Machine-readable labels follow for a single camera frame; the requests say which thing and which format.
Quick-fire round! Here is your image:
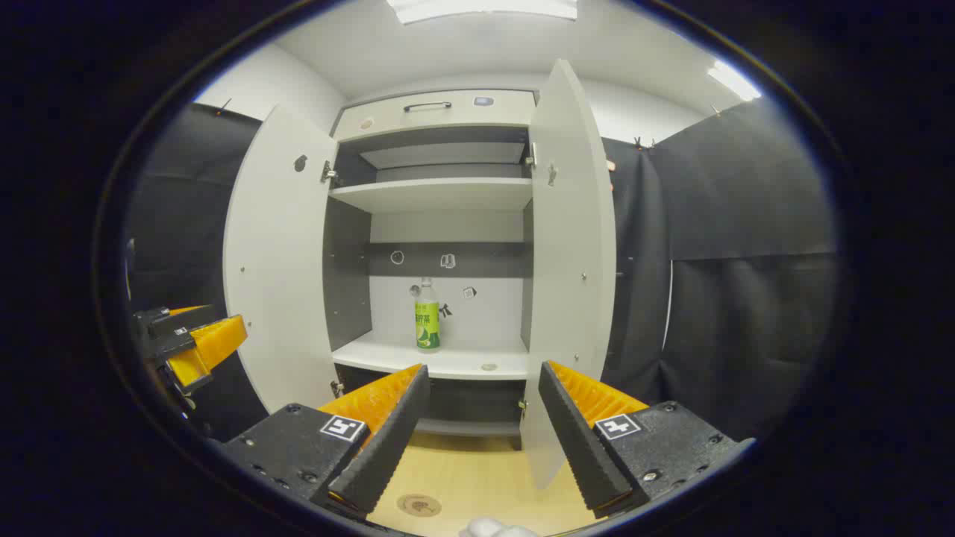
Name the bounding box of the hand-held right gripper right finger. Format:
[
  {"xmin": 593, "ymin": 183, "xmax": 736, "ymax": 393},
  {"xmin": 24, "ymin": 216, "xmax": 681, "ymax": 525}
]
[{"xmin": 539, "ymin": 361, "xmax": 756, "ymax": 521}]

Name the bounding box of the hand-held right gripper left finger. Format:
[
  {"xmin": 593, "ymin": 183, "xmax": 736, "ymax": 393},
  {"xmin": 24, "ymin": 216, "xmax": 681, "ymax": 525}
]
[{"xmin": 220, "ymin": 363, "xmax": 432, "ymax": 521}]

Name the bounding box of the round brown coaster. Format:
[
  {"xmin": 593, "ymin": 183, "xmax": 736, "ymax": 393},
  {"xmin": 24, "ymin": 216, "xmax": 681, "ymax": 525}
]
[{"xmin": 396, "ymin": 493, "xmax": 442, "ymax": 518}]

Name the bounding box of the white cabinet door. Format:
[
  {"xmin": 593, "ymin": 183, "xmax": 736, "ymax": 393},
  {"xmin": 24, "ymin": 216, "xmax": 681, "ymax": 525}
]
[
  {"xmin": 520, "ymin": 58, "xmax": 619, "ymax": 491},
  {"xmin": 222, "ymin": 103, "xmax": 340, "ymax": 415}
]

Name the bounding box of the green label bottle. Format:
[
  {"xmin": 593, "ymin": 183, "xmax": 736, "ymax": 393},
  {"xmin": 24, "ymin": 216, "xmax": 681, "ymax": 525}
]
[{"xmin": 414, "ymin": 277, "xmax": 442, "ymax": 351}]

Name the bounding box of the white cabinet drawer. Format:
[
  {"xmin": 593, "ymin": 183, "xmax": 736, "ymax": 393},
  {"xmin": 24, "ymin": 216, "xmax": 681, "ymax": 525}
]
[{"xmin": 334, "ymin": 89, "xmax": 536, "ymax": 142}]

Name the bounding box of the ceiling light panel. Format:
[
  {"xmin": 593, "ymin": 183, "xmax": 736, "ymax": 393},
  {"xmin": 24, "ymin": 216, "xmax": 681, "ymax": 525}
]
[
  {"xmin": 707, "ymin": 60, "xmax": 763, "ymax": 103},
  {"xmin": 386, "ymin": 0, "xmax": 579, "ymax": 25}
]

